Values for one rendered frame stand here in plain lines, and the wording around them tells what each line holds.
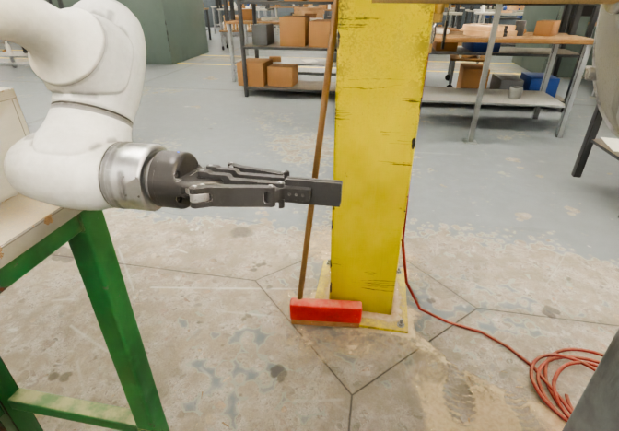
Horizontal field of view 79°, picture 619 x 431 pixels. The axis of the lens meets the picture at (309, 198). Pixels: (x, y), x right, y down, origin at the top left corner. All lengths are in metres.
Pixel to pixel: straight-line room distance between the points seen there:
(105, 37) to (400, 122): 0.94
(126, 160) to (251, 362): 1.19
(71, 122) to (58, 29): 0.11
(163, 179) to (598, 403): 0.69
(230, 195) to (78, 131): 0.22
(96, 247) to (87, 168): 0.32
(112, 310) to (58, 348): 0.99
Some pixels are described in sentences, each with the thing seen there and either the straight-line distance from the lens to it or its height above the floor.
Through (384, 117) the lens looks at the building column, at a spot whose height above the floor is 0.89.
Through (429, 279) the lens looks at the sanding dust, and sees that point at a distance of 1.99.
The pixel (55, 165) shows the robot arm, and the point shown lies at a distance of 0.56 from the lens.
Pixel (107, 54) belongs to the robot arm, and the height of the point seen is 1.17.
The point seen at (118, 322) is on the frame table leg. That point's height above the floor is 0.62.
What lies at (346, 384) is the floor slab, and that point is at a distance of 1.52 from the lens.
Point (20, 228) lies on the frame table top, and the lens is 0.72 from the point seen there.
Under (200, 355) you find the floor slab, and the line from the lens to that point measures 1.65.
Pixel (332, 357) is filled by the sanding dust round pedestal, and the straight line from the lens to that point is 1.59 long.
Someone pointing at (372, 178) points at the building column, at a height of 0.67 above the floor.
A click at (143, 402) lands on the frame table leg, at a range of 1.15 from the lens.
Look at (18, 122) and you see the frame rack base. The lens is 0.83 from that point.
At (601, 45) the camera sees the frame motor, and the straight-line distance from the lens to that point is 0.48.
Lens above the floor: 1.24
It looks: 28 degrees down
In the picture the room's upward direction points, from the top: straight up
